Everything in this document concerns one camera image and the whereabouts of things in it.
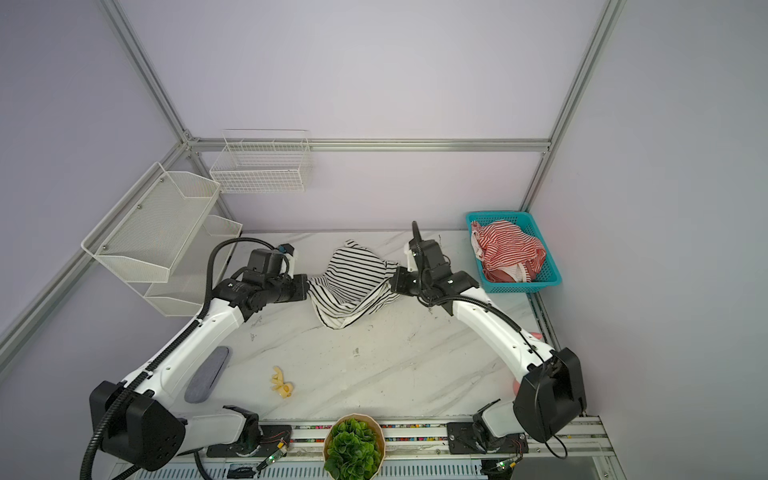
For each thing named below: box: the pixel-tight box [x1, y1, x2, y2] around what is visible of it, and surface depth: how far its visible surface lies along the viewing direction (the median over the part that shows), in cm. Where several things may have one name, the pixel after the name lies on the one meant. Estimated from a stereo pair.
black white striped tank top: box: [308, 240, 399, 330], surface depth 106 cm
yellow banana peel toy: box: [271, 366, 293, 398], surface depth 83 cm
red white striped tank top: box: [471, 220, 547, 283], surface depth 106 cm
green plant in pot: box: [323, 413, 386, 480], surface depth 65 cm
